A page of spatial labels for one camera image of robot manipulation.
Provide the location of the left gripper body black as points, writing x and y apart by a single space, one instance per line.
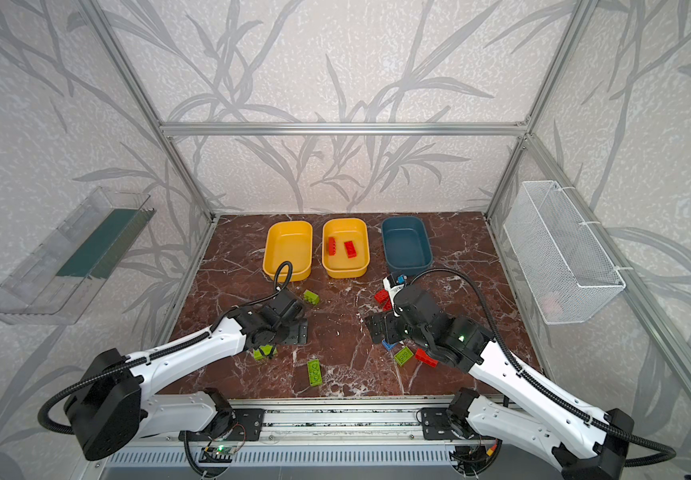
296 333

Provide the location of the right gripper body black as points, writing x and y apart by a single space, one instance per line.
378 327

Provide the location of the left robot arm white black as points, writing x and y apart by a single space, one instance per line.
120 398

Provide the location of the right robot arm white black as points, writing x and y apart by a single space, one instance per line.
621 449

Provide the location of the green lego front left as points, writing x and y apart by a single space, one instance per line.
265 352

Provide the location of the blue lego centre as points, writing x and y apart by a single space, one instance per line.
388 346

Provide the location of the long green lego front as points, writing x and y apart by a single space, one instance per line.
314 373

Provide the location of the small green lego near bins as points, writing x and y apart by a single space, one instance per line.
311 297

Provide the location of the green lego front right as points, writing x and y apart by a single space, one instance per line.
403 356

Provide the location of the dark teal plastic bin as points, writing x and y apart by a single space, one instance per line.
406 244

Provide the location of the left yellow plastic bin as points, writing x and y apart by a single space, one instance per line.
289 241

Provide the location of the yellow plastic bin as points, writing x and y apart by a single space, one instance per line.
346 229
289 241

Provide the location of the middle yellow plastic bin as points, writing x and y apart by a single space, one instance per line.
346 229

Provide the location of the right wiring connector bundle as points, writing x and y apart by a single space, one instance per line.
472 461

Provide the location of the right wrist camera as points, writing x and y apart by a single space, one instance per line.
394 283

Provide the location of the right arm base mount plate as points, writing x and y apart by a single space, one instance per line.
439 424

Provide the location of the aluminium front rail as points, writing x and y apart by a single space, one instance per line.
345 423

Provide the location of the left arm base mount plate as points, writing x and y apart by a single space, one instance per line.
244 424

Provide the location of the white wire mesh basket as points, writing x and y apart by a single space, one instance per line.
570 275

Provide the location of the green circuit board with wires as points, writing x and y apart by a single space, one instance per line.
218 455

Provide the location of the clear plastic wall tray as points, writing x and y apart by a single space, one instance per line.
56 283

